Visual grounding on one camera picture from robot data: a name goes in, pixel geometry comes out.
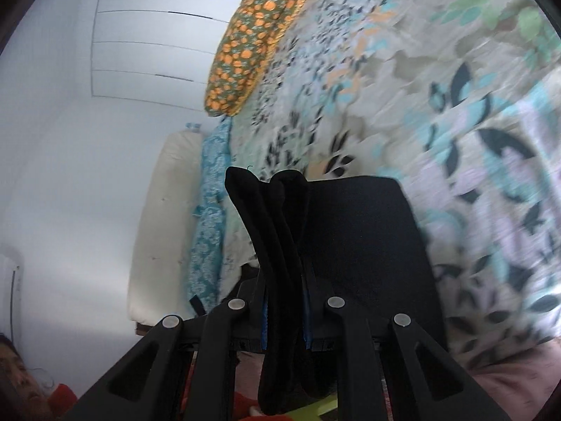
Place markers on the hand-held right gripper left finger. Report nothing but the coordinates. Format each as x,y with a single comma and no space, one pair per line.
263,315

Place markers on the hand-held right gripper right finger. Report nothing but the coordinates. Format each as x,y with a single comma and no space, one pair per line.
308,315

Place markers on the black pants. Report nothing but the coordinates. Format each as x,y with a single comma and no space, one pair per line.
359,237

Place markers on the blue patterned pillow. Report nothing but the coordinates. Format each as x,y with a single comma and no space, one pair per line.
206,258
217,162

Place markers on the lime green plastic stool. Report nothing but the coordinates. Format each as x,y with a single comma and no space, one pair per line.
315,410

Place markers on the beige headboard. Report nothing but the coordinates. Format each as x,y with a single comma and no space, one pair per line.
166,228

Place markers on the person's head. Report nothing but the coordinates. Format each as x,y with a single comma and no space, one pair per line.
17,372

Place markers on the orange floral folded quilt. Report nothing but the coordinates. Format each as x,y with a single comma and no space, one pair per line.
250,44

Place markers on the white wardrobe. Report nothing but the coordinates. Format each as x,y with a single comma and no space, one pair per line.
153,30

